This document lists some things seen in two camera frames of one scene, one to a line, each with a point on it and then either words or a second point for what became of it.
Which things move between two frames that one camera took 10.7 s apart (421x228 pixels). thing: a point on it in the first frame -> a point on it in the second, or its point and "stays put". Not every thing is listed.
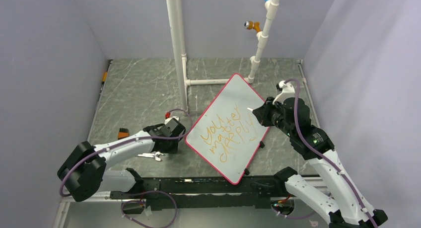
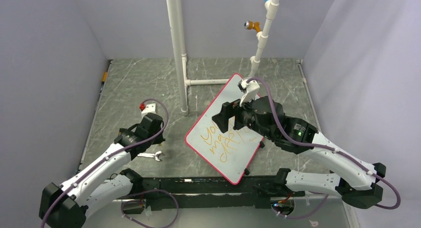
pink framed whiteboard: x=227 y=135 stays put
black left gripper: x=173 y=149 -> x=159 y=139
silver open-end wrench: x=155 y=156 stays put
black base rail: x=205 y=192 stays put
